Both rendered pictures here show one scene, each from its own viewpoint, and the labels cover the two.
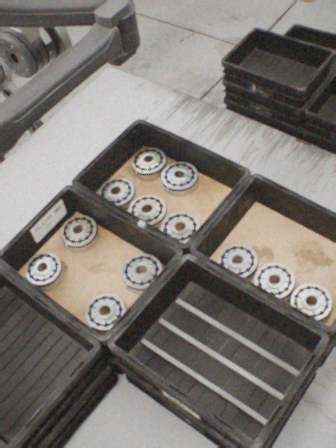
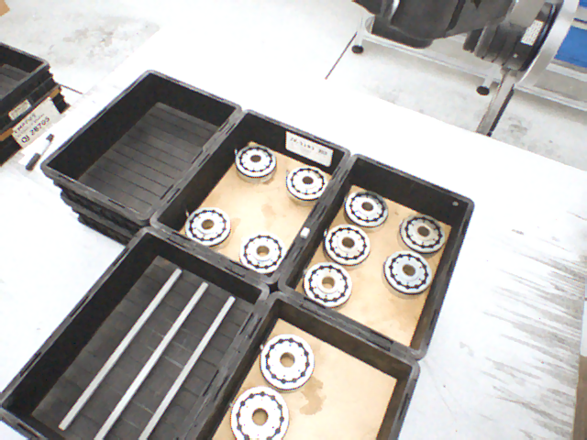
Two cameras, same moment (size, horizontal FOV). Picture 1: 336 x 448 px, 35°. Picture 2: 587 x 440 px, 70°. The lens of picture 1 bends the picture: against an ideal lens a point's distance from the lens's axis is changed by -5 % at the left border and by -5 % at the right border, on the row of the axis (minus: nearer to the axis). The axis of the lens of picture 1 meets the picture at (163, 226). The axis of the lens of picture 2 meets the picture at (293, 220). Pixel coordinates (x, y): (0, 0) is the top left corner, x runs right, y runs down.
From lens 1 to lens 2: 0.79 m
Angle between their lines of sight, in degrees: 36
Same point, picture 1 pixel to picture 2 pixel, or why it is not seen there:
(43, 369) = (148, 187)
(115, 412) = not seen: hidden behind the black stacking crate
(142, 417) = not seen: hidden behind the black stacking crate
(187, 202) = (374, 290)
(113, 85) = (562, 185)
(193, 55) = not seen: outside the picture
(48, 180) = (396, 155)
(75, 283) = (248, 195)
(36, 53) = (500, 37)
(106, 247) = (296, 215)
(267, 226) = (357, 401)
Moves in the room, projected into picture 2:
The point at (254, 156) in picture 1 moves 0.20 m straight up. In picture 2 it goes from (506, 380) to (558, 357)
